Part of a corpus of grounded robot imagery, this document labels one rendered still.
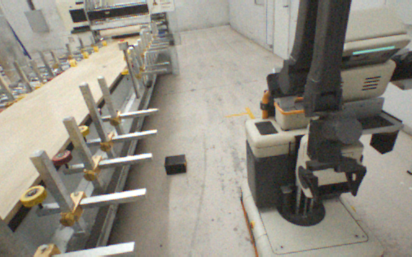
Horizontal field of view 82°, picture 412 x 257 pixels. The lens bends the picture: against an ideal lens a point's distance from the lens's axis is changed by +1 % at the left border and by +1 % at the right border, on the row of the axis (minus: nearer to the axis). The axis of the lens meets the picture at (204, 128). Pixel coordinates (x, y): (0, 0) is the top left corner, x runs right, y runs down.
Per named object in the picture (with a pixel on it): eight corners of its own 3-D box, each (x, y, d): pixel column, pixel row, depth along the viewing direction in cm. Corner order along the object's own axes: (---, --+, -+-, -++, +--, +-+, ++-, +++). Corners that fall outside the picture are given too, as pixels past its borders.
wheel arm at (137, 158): (153, 158, 120) (151, 152, 118) (152, 163, 117) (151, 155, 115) (67, 172, 120) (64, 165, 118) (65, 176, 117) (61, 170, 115)
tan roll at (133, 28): (166, 27, 490) (164, 20, 484) (165, 28, 479) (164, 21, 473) (97, 37, 488) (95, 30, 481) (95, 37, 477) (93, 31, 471)
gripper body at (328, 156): (358, 167, 57) (354, 137, 57) (317, 173, 57) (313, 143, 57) (343, 162, 63) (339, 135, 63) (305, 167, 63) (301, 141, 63)
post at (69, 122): (109, 195, 124) (72, 114, 101) (107, 200, 121) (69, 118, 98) (103, 196, 124) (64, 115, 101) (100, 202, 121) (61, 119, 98)
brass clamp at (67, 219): (89, 198, 101) (85, 190, 99) (77, 225, 90) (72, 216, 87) (75, 201, 101) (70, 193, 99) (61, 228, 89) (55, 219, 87)
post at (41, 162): (94, 237, 103) (43, 147, 79) (91, 245, 100) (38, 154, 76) (86, 239, 103) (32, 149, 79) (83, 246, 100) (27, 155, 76)
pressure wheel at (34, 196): (34, 224, 91) (19, 203, 86) (32, 212, 97) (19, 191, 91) (57, 212, 95) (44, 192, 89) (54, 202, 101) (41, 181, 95)
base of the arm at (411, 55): (419, 53, 83) (385, 58, 83) (442, 41, 75) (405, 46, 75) (426, 76, 82) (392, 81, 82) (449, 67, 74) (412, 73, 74)
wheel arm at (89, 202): (147, 194, 99) (145, 187, 97) (146, 201, 96) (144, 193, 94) (43, 211, 98) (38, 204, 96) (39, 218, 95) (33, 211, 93)
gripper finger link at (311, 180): (343, 203, 57) (338, 165, 57) (313, 207, 57) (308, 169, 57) (328, 194, 64) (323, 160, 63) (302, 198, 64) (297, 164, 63)
